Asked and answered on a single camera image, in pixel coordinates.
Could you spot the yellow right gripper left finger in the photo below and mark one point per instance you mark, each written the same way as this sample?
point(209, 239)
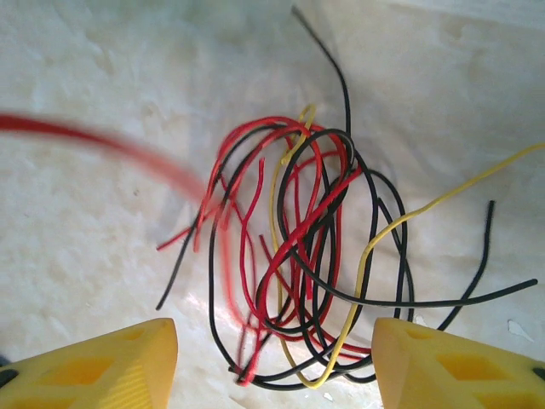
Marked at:
point(106, 375)

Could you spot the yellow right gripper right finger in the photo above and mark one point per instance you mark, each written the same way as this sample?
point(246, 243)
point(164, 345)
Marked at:
point(447, 375)

